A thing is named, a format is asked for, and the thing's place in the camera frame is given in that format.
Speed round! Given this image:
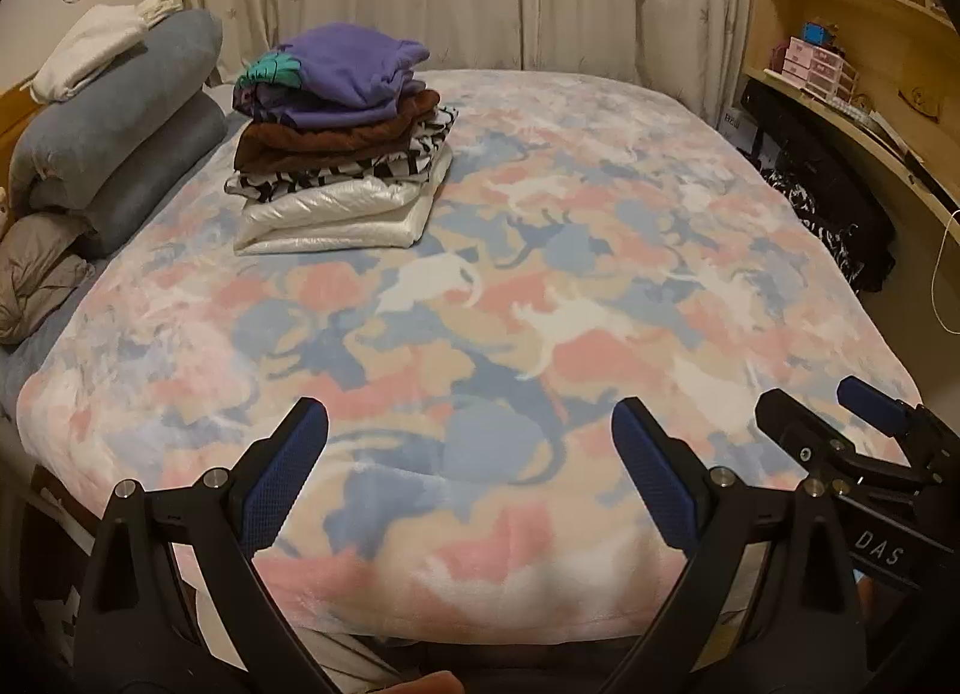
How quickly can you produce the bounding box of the white labelled box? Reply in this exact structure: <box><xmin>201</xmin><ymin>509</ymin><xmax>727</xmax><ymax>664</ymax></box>
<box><xmin>720</xmin><ymin>104</ymin><xmax>758</xmax><ymax>147</ymax></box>

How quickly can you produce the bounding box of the white quilted jacket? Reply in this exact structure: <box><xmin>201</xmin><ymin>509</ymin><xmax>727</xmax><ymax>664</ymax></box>
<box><xmin>234</xmin><ymin>142</ymin><xmax>455</xmax><ymax>256</ymax></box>

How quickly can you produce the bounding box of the white folded garment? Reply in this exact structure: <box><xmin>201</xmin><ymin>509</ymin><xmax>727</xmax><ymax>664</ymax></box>
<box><xmin>30</xmin><ymin>0</ymin><xmax>185</xmax><ymax>102</ymax></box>

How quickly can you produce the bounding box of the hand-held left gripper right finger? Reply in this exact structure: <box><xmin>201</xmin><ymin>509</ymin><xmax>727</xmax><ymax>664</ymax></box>
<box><xmin>600</xmin><ymin>397</ymin><xmax>863</xmax><ymax>694</ymax></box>

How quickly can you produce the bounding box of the beige duvet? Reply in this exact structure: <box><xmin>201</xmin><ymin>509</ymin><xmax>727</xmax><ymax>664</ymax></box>
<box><xmin>0</xmin><ymin>210</ymin><xmax>98</xmax><ymax>346</ymax></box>

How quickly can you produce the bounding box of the pink drawer organizer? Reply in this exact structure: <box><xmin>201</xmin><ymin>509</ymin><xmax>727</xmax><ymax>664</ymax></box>
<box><xmin>780</xmin><ymin>37</ymin><xmax>856</xmax><ymax>102</ymax></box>

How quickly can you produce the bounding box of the pastel cat print blanket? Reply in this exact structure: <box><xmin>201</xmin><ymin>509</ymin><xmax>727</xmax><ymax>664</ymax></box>
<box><xmin>15</xmin><ymin>67</ymin><xmax>923</xmax><ymax>646</ymax></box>

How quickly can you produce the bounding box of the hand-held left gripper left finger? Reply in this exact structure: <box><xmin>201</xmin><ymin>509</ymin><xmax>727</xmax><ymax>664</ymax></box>
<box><xmin>75</xmin><ymin>397</ymin><xmax>338</xmax><ymax>694</ymax></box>

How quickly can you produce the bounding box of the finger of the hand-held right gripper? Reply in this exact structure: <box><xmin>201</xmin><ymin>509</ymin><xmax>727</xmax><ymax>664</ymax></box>
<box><xmin>754</xmin><ymin>388</ymin><xmax>871</xmax><ymax>492</ymax></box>
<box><xmin>837</xmin><ymin>375</ymin><xmax>938</xmax><ymax>441</ymax></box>

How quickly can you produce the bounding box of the brown folded garment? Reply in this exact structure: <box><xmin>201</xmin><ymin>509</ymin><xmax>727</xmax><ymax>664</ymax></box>
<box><xmin>234</xmin><ymin>89</ymin><xmax>443</xmax><ymax>174</ymax></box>

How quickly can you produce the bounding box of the wooden headboard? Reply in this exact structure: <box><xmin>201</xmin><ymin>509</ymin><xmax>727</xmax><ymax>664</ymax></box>
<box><xmin>0</xmin><ymin>82</ymin><xmax>42</xmax><ymax>162</ymax></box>

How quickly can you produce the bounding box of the blue-grey pillow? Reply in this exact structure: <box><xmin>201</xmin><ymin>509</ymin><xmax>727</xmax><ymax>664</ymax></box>
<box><xmin>71</xmin><ymin>92</ymin><xmax>230</xmax><ymax>260</ymax></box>
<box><xmin>7</xmin><ymin>7</ymin><xmax>224</xmax><ymax>215</ymax></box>

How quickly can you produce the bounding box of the black white patterned cloth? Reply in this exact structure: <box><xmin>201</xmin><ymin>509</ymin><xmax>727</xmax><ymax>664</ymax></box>
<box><xmin>761</xmin><ymin>164</ymin><xmax>863</xmax><ymax>282</ymax></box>

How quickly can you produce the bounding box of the white cable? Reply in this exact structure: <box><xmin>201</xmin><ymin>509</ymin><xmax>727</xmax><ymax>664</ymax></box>
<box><xmin>931</xmin><ymin>212</ymin><xmax>960</xmax><ymax>333</ymax></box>

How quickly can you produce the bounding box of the black white striped garment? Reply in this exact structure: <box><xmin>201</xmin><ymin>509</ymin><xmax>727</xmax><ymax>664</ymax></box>
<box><xmin>225</xmin><ymin>104</ymin><xmax>460</xmax><ymax>204</ymax></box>

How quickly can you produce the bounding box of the wooden shelf unit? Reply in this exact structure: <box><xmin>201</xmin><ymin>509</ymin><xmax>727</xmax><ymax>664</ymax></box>
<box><xmin>739</xmin><ymin>0</ymin><xmax>960</xmax><ymax>335</ymax></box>

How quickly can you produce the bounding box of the purple zip hoodie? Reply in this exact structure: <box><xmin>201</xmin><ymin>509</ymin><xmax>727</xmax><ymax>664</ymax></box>
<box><xmin>232</xmin><ymin>22</ymin><xmax>432</xmax><ymax>132</ymax></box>

